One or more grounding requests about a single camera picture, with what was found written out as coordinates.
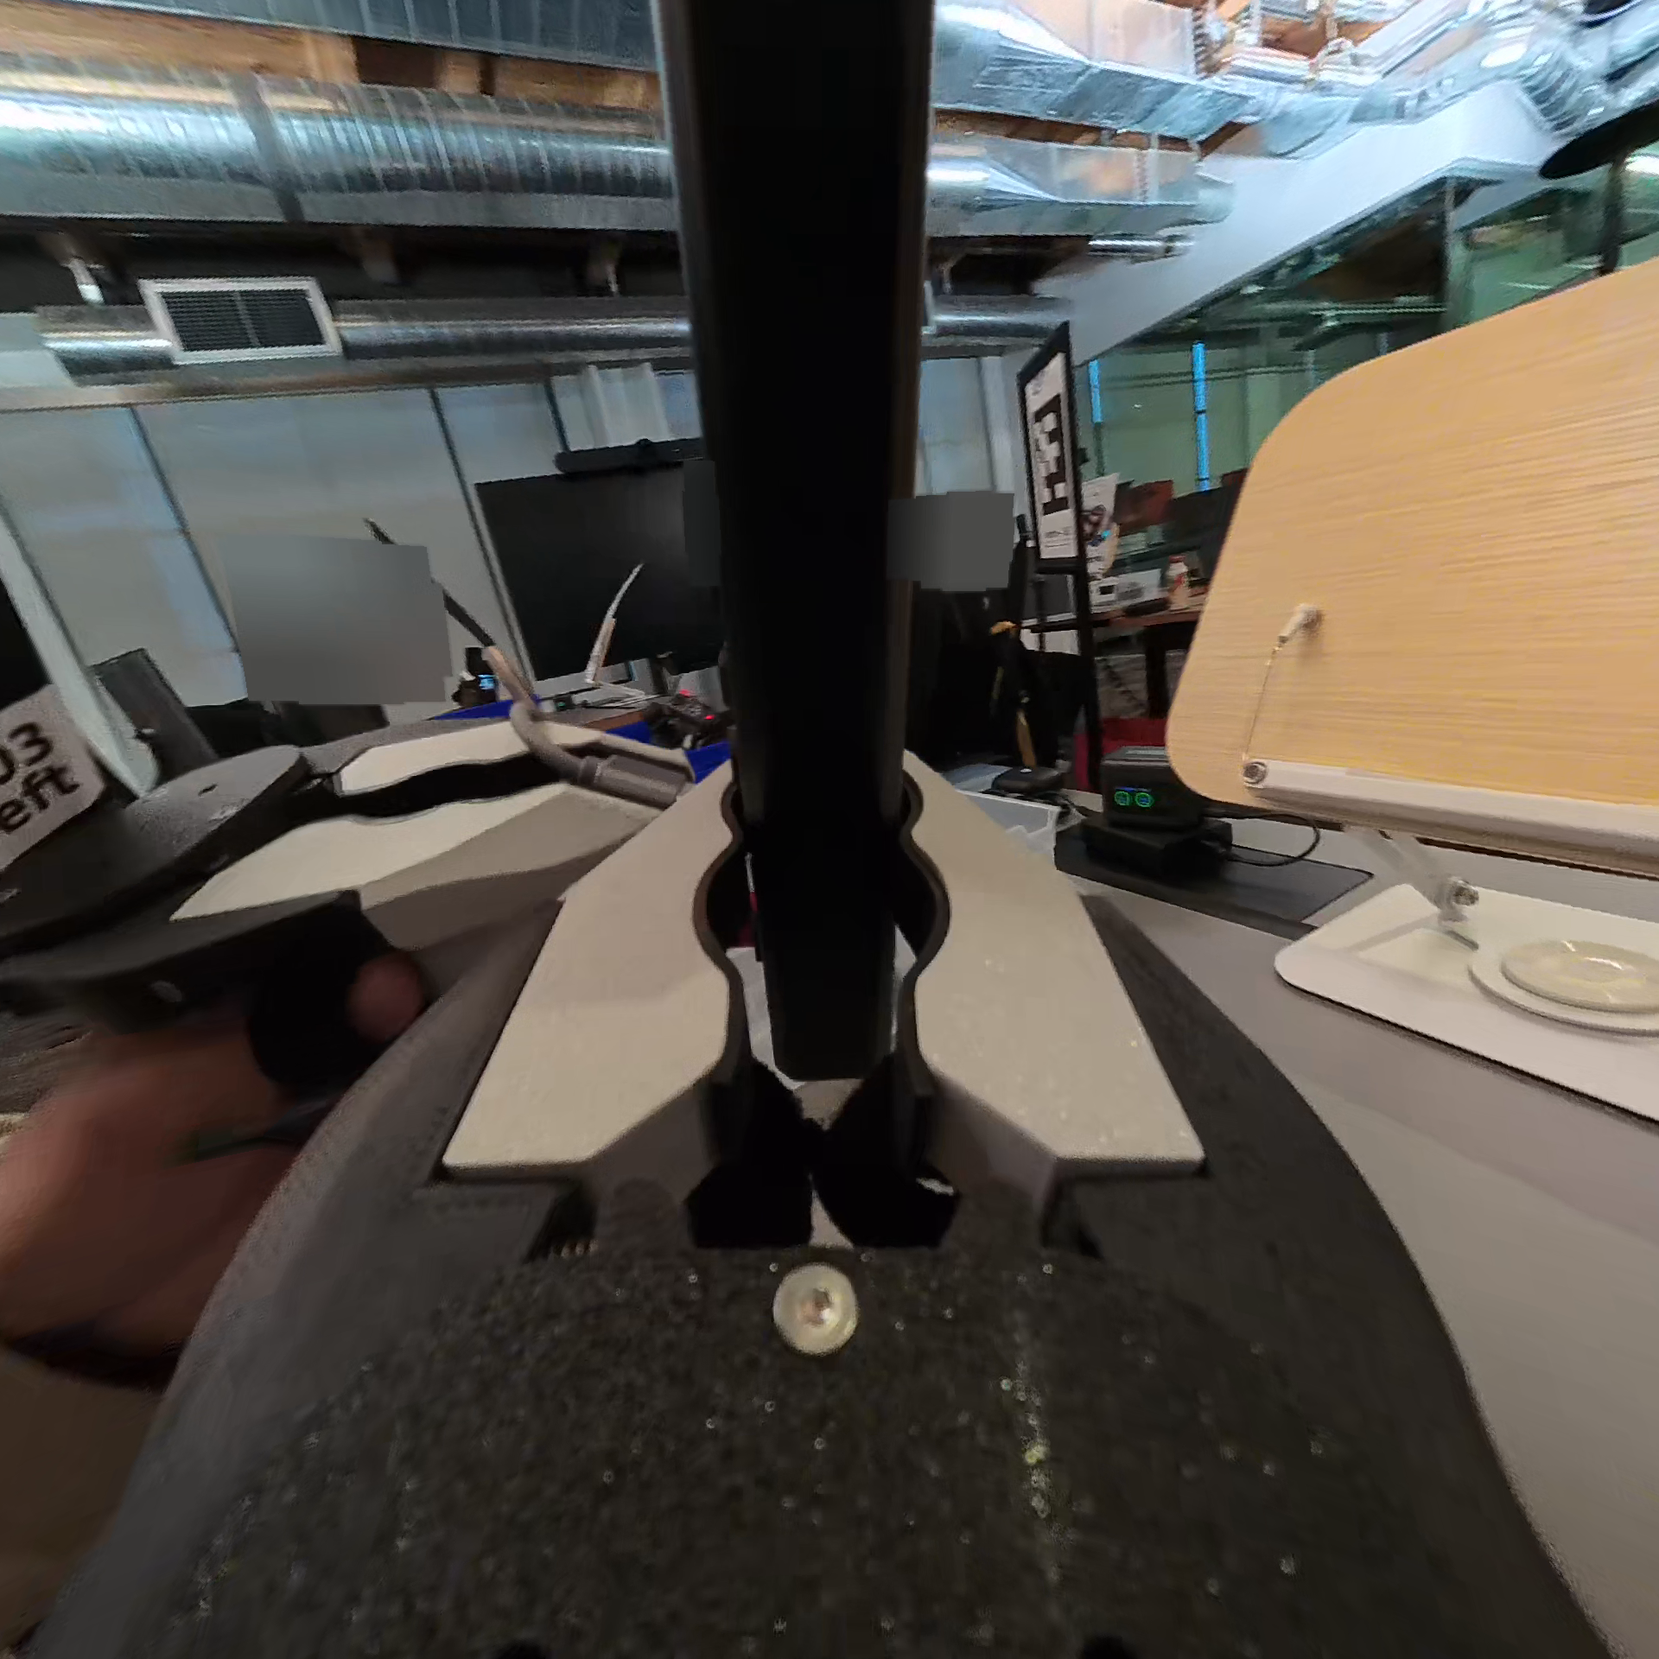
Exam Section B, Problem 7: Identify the wooden book stand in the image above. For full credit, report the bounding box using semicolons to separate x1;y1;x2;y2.
1166;258;1659;1121

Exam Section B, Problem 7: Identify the grey usb cable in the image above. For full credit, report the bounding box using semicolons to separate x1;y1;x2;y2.
475;645;700;815

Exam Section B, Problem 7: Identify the black desk mat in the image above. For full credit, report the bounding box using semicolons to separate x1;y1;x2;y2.
1052;829;1376;931

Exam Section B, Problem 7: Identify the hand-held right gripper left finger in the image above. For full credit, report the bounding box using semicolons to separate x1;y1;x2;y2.
439;764;753;1180

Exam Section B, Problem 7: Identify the blue plastic bin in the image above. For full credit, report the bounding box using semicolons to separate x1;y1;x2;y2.
428;696;738;785

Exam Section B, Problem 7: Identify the black monitor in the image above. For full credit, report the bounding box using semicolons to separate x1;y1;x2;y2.
473;455;726;685

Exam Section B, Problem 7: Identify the black usb hub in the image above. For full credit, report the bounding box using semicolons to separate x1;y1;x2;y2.
657;0;937;1080

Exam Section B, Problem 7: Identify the person's left hand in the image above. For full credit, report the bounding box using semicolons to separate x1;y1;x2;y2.
0;955;432;1354

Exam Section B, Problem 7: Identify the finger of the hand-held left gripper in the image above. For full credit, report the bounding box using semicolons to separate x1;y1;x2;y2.
171;803;674;967
303;716;700;831

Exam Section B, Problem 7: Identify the white air vent grille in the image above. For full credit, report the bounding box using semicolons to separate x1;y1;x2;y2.
137;274;341;365

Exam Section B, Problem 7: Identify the black white marker sign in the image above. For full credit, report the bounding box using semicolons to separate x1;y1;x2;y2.
1012;321;1087;574

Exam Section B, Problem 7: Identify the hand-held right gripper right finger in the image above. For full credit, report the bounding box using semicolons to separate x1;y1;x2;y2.
894;752;1206;1186

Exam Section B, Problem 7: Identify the silver ventilation duct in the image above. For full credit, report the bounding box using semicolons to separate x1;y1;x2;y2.
31;295;1038;371
929;0;1235;228
0;57;676;234

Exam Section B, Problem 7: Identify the wooden table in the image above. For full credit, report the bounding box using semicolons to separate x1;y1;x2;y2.
1020;586;1210;726

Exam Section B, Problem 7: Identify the clear plastic container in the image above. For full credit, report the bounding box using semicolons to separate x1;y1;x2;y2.
959;777;1083;862

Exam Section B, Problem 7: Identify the black battery charger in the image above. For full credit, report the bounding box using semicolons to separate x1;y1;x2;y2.
1081;746;1235;880

